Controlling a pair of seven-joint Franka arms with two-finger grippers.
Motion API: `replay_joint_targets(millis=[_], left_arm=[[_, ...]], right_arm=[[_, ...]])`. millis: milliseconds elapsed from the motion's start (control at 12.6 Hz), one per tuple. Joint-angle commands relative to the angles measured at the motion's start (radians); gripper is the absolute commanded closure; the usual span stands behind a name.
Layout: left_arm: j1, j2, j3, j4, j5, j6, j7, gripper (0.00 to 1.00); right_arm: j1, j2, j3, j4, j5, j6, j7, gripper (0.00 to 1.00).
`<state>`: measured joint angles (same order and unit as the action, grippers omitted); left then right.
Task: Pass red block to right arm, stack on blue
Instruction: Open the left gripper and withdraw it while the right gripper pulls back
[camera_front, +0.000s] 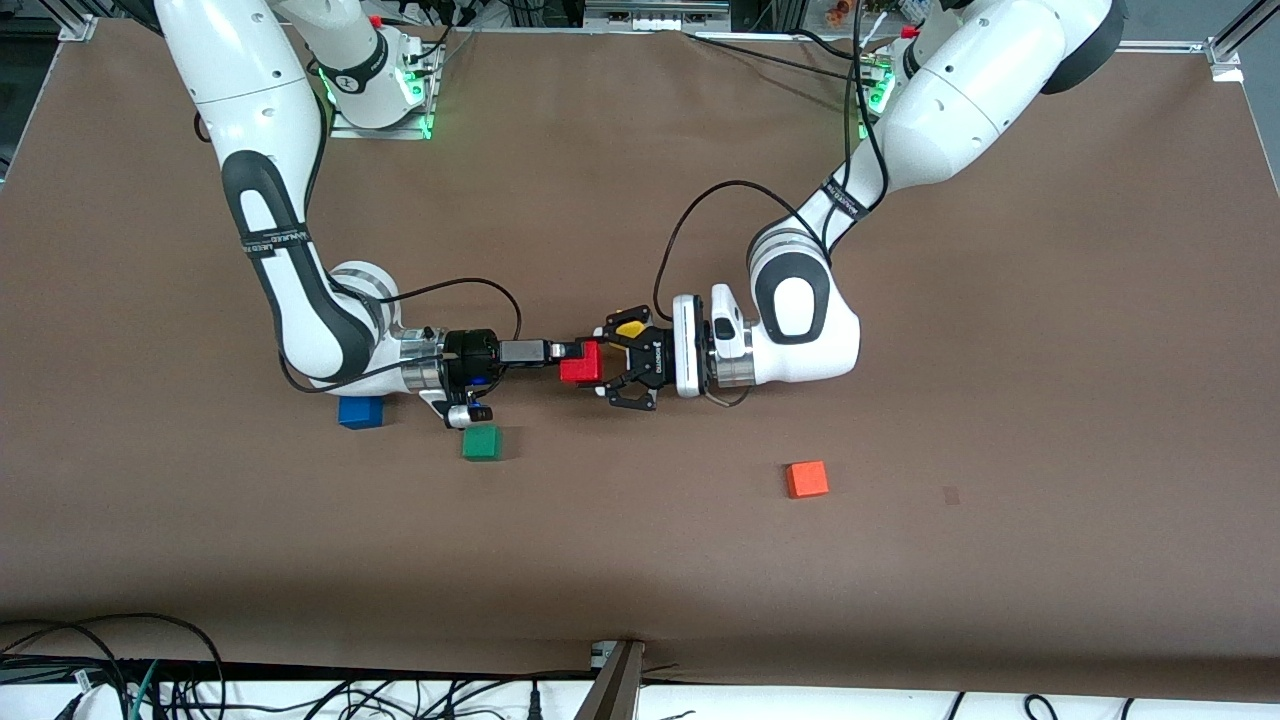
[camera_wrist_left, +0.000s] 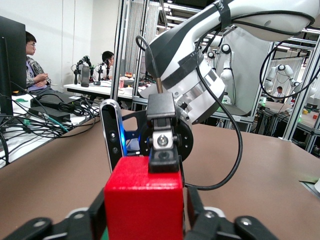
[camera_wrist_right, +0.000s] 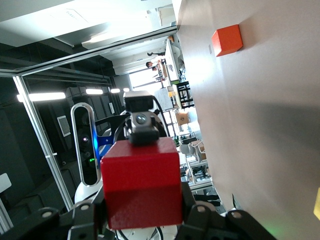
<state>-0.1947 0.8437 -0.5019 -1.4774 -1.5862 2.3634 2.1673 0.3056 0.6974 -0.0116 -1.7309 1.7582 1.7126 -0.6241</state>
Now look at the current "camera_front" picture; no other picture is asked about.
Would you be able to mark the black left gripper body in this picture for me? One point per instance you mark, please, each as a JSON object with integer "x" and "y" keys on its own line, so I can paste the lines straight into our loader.
{"x": 654, "y": 366}

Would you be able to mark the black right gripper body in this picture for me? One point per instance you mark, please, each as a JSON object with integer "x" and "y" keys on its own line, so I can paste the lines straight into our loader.
{"x": 470, "y": 353}

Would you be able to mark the red cube block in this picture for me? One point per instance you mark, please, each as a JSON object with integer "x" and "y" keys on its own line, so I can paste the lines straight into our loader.
{"x": 580, "y": 372}

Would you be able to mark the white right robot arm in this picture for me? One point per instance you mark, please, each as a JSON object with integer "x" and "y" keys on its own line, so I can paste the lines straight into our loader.
{"x": 240, "y": 80}

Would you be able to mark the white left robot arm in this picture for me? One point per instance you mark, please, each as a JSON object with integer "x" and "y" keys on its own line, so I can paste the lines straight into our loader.
{"x": 960, "y": 110}

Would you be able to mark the yellow cube block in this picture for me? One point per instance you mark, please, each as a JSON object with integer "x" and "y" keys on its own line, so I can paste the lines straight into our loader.
{"x": 630, "y": 328}

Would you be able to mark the green cube block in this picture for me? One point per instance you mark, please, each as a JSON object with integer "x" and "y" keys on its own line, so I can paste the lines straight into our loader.
{"x": 480, "y": 443}

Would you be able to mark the blue cube block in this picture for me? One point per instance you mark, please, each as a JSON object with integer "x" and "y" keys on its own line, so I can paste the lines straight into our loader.
{"x": 360, "y": 413}

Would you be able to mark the orange cube block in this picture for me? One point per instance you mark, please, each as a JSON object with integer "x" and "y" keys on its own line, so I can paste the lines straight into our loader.
{"x": 807, "y": 480}

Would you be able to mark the brown table cover sheet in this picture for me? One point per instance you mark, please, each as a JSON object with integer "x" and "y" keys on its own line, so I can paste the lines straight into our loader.
{"x": 640, "y": 560}

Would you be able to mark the grey device with ports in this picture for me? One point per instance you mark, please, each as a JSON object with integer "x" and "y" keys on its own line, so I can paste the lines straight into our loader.
{"x": 655, "y": 15}

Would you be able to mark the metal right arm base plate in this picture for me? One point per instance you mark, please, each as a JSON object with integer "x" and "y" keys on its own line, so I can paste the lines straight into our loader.
{"x": 432, "y": 100}

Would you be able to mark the grey metal profile post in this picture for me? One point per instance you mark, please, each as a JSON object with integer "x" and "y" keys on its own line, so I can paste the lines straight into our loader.
{"x": 615, "y": 690}

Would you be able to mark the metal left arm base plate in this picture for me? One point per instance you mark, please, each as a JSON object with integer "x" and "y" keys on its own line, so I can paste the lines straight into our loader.
{"x": 868, "y": 132}

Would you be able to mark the aluminium frame rail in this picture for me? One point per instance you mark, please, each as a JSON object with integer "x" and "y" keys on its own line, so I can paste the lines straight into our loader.
{"x": 1170, "y": 46}

